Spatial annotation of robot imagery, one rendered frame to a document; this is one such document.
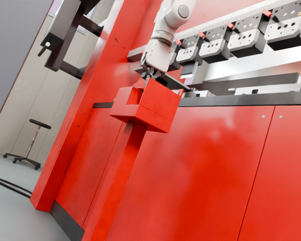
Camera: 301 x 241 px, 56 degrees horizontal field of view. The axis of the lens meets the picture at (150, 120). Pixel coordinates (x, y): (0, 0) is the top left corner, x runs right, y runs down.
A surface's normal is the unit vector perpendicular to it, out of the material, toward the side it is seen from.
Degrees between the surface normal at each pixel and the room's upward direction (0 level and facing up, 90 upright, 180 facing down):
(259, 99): 90
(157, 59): 94
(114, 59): 90
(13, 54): 90
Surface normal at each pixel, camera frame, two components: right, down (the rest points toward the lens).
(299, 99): -0.77, -0.39
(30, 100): 0.46, 0.00
